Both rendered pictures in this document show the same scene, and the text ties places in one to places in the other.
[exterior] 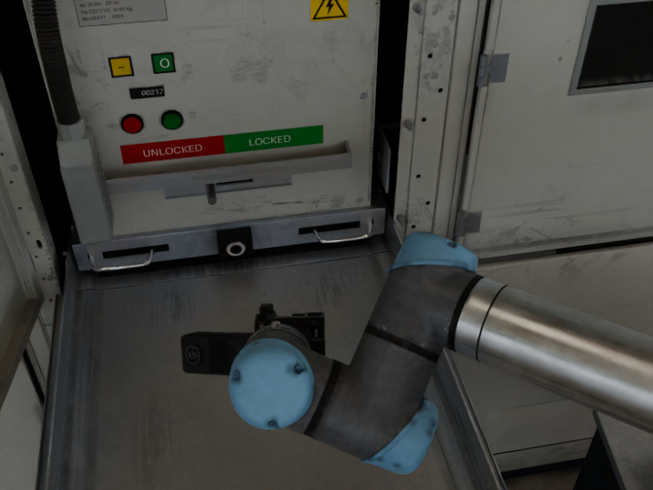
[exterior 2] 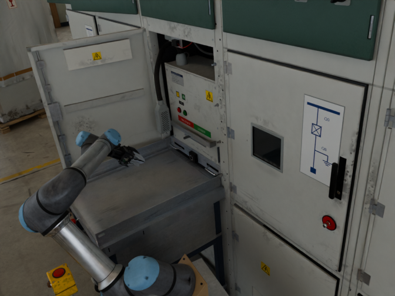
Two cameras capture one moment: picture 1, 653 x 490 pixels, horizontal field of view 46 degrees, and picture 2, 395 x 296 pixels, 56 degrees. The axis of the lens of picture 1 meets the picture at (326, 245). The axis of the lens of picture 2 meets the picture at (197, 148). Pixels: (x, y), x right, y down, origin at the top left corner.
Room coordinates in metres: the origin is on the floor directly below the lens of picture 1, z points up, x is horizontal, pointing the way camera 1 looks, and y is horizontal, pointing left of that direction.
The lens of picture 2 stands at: (0.36, -1.55, 1.96)
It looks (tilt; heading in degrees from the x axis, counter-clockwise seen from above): 29 degrees down; 68
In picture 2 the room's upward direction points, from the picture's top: 5 degrees counter-clockwise
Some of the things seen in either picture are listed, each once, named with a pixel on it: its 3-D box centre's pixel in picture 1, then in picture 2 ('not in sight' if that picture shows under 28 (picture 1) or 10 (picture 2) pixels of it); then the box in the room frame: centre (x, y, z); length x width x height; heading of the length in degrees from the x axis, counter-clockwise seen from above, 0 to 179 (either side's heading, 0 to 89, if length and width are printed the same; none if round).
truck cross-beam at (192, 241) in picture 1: (232, 229); (198, 154); (1.04, 0.17, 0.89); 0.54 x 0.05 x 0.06; 101
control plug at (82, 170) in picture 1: (85, 183); (163, 117); (0.92, 0.36, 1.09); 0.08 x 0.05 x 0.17; 11
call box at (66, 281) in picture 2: not in sight; (62, 282); (0.20, -0.38, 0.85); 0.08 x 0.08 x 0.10; 11
